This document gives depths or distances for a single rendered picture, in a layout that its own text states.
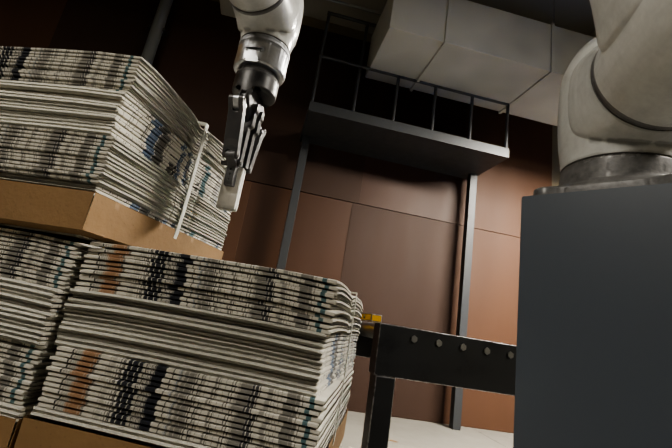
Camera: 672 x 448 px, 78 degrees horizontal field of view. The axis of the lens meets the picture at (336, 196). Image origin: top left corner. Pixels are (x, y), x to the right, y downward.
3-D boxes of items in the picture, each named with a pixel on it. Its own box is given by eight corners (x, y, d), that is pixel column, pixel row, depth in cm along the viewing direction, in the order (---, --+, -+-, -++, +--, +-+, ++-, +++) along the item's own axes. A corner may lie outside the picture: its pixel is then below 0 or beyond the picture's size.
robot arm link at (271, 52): (231, 31, 70) (223, 61, 68) (283, 33, 68) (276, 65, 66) (248, 63, 78) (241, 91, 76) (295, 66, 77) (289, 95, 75)
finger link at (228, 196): (245, 169, 67) (243, 167, 66) (235, 211, 65) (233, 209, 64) (227, 167, 67) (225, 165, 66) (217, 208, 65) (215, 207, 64)
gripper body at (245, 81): (245, 89, 76) (234, 135, 74) (228, 61, 68) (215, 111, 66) (284, 92, 75) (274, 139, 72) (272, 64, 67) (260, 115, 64)
